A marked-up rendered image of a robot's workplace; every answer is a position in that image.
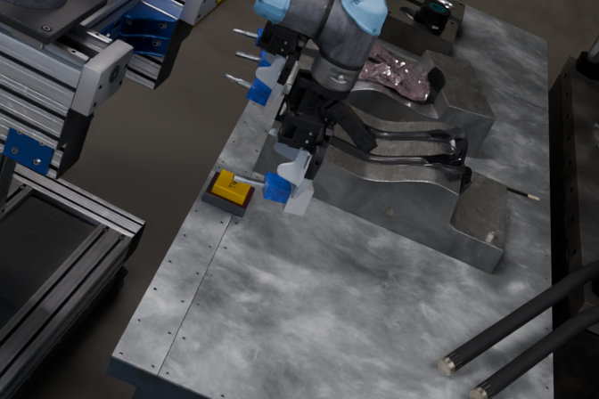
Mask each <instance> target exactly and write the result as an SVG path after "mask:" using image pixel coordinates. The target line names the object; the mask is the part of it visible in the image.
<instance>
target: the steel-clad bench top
mask: <svg viewBox="0 0 599 399"><path fill-rule="evenodd" d="M384 1H385V3H386V0H384ZM448 56H450V57H454V58H457V59H459V60H463V61H468V62H470V63H471V65H472V68H473V70H474V72H475V75H476V77H477V79H478V80H479V82H480V86H481V88H482V90H483V92H484V94H485V96H486V98H487V100H488V104H489V106H490V108H491V109H492V111H493V114H494V116H495V118H496V120H495V122H494V124H493V126H492V127H491V129H490V130H489V132H488V135H487V137H486V139H485V140H484V142H483V144H482V145H481V147H480V149H479V151H478V153H477V155H476V157H475V159H474V158H470V157H467V156H466V157H465V161H464V164H465V166H466V167H470V168H471V170H472V171H475V172H477V173H479V174H481V175H484V176H486V177H489V178H491V179H493V180H495V181H498V182H500V183H503V184H505V185H507V187H508V188H511V189H514V190H516V191H521V192H524V193H527V194H529V195H532V196H535V197H538V198H539V201H537V200H534V199H531V198H528V197H525V196H522V195H520V194H517V193H514V192H511V191H507V204H506V222H505V252H504V253H503V255H502V256H501V257H500V259H499V261H498V262H497V264H496V267H495V268H494V270H493V272H492V273H491V274H489V273H486V272H483V271H482V270H480V269H478V268H475V267H473V266H471V265H468V264H466V263H463V262H461V261H459V260H457V259H454V258H452V257H451V256H447V255H445V254H442V253H440V252H438V251H437V250H434V249H432V248H428V247H426V246H424V245H422V244H420V243H418V242H416V241H413V240H410V239H408V238H406V237H404V236H402V235H399V234H397V233H395V232H392V231H390V230H387V229H385V228H383V227H381V226H379V225H377V224H373V223H371V222H369V221H366V220H365V219H363V218H361V217H358V216H355V215H352V214H350V213H349V212H346V211H344V210H342V209H340V208H337V207H335V206H332V205H330V204H328V203H325V202H323V201H321V200H320V199H316V198H314V197H311V200H310V202H309V203H308V206H307V209H306V211H305V213H304V215H303V216H299V215H295V214H292V213H287V212H283V204H282V203H281V202H277V201H273V200H270V199H264V198H263V191H262V188H260V187H257V186H253V185H252V186H251V187H254V188H255V191H254V193H253V196H252V198H251V200H250V204H249V206H248V207H247V209H246V211H245V214H244V216H243V218H241V217H239V216H236V215H233V214H232V213H229V212H227V211H225V210H223V209H221V208H217V207H215V206H213V205H210V204H209V203H207V202H205V201H202V197H203V195H204V192H205V191H206V190H207V188H208V186H209V183H210V181H211V179H212V177H213V176H214V174H215V173H216V172H219V173H221V171H222V169H224V170H226V171H228V172H230V173H233V174H237V175H244V176H248V177H251V178H255V179H259V180H262V181H263V180H264V178H265V177H264V176H263V175H261V174H259V173H256V172H253V168H254V167H255V164H256V162H257V160H258V156H259V154H260V152H261V150H262V147H263V145H264V143H265V140H266V138H267V135H268V133H269V131H270V129H271V127H272V125H273V123H274V121H275V119H274V118H271V117H269V116H267V115H265V114H263V113H262V112H263V109H264V108H265V106H262V105H260V104H258V103H256V102H254V101H252V100H250V101H249V103H248V104H247V106H246V108H245V110H244V112H243V114H242V115H241V117H240V119H239V121H238V123H237V125H236V126H235V128H234V130H233V132H232V134H231V135H230V137H229V139H228V141H227V143H226V146H225V147H224V149H223V150H222V152H221V154H220V156H219V157H218V159H217V162H216V164H215V166H214V167H213V168H212V170H211V172H210V174H209V177H208V178H207V180H206V182H205V184H204V185H203V187H202V189H201V191H200V193H199V195H198V197H197V199H196V201H195V202H194V203H193V206H192V208H191V210H190V211H189V213H188V215H187V217H186V219H185V221H184V222H183V224H182V226H181V228H180V230H179V232H178V233H177V235H176V237H175V239H174V241H173V243H172V244H171V246H170V248H169V250H168V253H167V254H166V255H165V257H164V259H163V261H162V263H161V265H160V267H159V269H158V271H157V272H156V274H155V275H154V277H153V279H152V282H151V284H150V286H149V287H148V289H147V290H146V292H145V294H144V296H143V298H142V300H141V302H140V304H139V306H138V307H137V308H136V310H135V313H134V315H133V317H132V318H131V320H130V322H129V324H128V326H127V328H126V329H125V331H124V333H123V335H122V337H121V339H120V341H119V342H118V344H117V346H116V348H115V350H114V351H113V353H112V355H111V357H112V358H114V359H117V360H119V361H121V362H124V363H126V364H129V365H131V366H133V367H136V368H137V369H139V370H142V371H145V372H148V373H150V374H152V375H154V376H157V375H158V376H157V377H158V378H161V379H164V380H166V381H168V382H170V383H173V384H175V385H177V386H180V387H182V388H185V389H187V390H189V391H191V392H194V393H195V394H197V395H201V396H203V397H206V398H208V399H470V396H469V394H470V391H471V390H472V389H474V388H475V387H476V386H477V385H478V384H480V383H481V382H483V381H484V380H485V379H487V378H488V377H490V376H491V375H493V374H494V373H495V372H497V371H498V370H500V369H501V368H503V367H504V366H505V365H506V364H507V363H509V362H510V361H512V360H513V359H514V358H516V357H517V356H518V355H520V354H522V353H523V352H524V351H526V350H527V349H528V348H530V347H531V346H533V345H534V344H536V343H537V342H538V341H539V340H540V339H541V338H543V337H545V336H546V335H547V334H549V333H550V332H551V331H553V317H552V307H550V308H548V309H547V310H545V311H544V312H543V313H542V314H540V315H539V316H537V317H536V318H534V319H533V320H531V321H530V322H528V323H526V324H525V325H523V326H522V327H520V328H519V329H517V330H516V331H515V332H513V333H512V334H511V335H509V336H508V337H506V338H504V339H503V340H501V341H500V342H498V343H497V344H495V345H494V346H492V347H491V348H490V349H488V350H487V351H485V352H484V353H482V354H481V355H479V356H478V357H476V358H475V359H473V360H472V361H470V362H468V363H467V364H465V365H464V366H463V367H462V368H460V369H459V370H457V371H455V372H454V373H452V374H451V375H449V376H445V375H443V374H442V373H441V372H440V371H439V368H438V361H439V360H440V359H442V358H443V357H445V356H446V355H448V354H450V353H451V352H453V351H454V350H456V349H457V348H458V347H459V346H461V345H463V344H464V343H466V342H467V341H469V340H470V339H472V338H474V337H475V336H477V335H478V334H480V333H481V332H482V331H484V330H486V329H487V328H489V327H490V326H492V325H493V324H495V323H496V322H498V321H500V320H501V319H503V318H504V317H506V315H508V314H510V313H511V312H513V311H514V310H516V309H518V308H519V307H521V306H522V305H524V304H526V303H527V302H529V301H530V300H531V299H532V298H534V297H536V296H537V295H539V294H540V293H542V292H543V291H545V290H546V289H548V288H550V287H551V286H552V267H551V217H550V167H549V117H548V67H547V40H545V39H544V38H541V37H538V36H535V35H533V34H531V33H529V32H527V31H525V30H523V29H521V28H517V27H515V26H513V25H511V24H509V23H507V22H504V21H502V20H500V19H497V18H495V17H493V16H490V15H488V14H486V13H484V12H481V11H479V10H477V9H474V8H472V7H470V6H468V5H465V9H464V19H463V22H462V24H461V26H460V28H459V29H458V31H457V33H456V35H455V44H454V46H453V48H452V50H451V52H450V54H449V55H448ZM231 218H232V219H231ZM230 220H231V221H230ZM229 222H230V223H229ZM226 227H227V228H226ZM223 235H224V236H223ZM222 237H223V238H222ZM221 239H222V240H221ZM219 242H220V243H219ZM218 244H219V245H218ZM215 252H216V253H215ZM214 254H215V255H214ZM212 257H213V258H212ZM211 259H212V260H211ZM210 261H211V262H210ZM207 269H208V270H207ZM206 271H207V272H206ZM204 274H205V275H204ZM203 276H204V278H203ZM199 286H200V287H199ZM196 291H197V293H196ZM195 294H196V295H195ZM189 306H190V308H189ZM188 308H189V310H188ZM187 311H188V312H187ZM182 322H183V323H182ZM181 323H182V325H181ZM180 326H181V327H180ZM179 328H180V329H179ZM175 337H176V338H175ZM174 338H175V340H174ZM173 341H174V342H173ZM172 343H173V344H172ZM167 354H168V355H167ZM166 355H167V357H166ZM165 358H166V359H165ZM164 360H165V361H164ZM161 365H162V366H161ZM159 371H160V372H159ZM158 373H159V374H158ZM491 399H554V367H553V353H551V354H550V355H548V356H547V357H546V358H545V359H544V360H542V361H541V362H539V363H538V364H537V365H535V366H534V367H533V368H532V369H530V370H529V371H527V372H526V373H525V374H523V375H522V376H521V377H519V378H518V379H516V380H515V381H514V382H513V383H512V384H511V385H509V386H508V387H506V388H505V389H504V390H502V391H501V392H500V393H498V394H497V395H495V396H494V397H493V398H491Z"/></svg>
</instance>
